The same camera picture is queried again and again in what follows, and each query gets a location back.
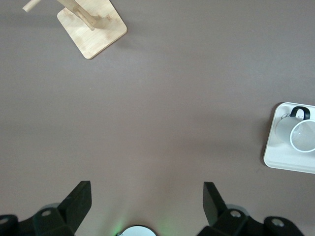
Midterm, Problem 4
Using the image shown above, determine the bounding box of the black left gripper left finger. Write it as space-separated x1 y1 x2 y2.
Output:
0 181 93 236

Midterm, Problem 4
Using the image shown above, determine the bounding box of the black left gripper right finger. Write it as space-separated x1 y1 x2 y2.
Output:
196 181 303 236

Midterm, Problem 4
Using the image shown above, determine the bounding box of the wooden cup rack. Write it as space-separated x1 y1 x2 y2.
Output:
22 0 128 60

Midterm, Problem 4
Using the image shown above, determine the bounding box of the white mug with black handle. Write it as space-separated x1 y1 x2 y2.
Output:
275 106 315 153

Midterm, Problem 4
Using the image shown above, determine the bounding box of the cream rectangular tray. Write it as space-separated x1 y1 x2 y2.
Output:
263 102 315 175

